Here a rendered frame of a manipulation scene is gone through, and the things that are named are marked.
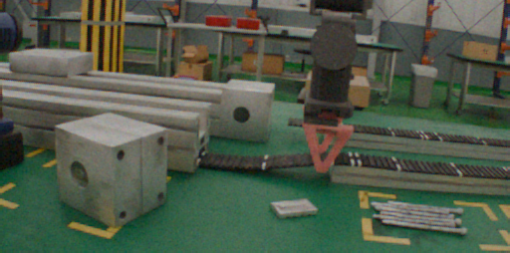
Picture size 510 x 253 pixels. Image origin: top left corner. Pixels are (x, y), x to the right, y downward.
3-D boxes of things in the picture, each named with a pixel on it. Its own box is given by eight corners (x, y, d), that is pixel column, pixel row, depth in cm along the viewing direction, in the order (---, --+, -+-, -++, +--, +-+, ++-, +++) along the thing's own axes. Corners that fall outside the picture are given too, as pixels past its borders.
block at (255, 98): (271, 126, 88) (275, 82, 86) (266, 142, 76) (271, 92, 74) (230, 121, 89) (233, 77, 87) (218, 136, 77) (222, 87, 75)
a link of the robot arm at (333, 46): (373, -17, 57) (313, -23, 58) (380, -26, 45) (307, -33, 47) (364, 65, 59) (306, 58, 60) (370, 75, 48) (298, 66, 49)
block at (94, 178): (178, 195, 51) (180, 124, 49) (115, 229, 41) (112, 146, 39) (123, 174, 55) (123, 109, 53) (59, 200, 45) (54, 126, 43)
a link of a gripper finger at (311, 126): (297, 174, 56) (305, 109, 54) (297, 157, 63) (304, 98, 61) (346, 179, 55) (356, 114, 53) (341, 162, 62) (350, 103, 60)
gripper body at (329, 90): (305, 116, 55) (311, 61, 53) (304, 101, 65) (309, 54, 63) (353, 121, 55) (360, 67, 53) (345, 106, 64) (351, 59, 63)
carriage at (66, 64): (93, 82, 88) (94, 52, 86) (68, 91, 77) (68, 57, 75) (37, 76, 89) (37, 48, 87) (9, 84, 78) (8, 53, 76)
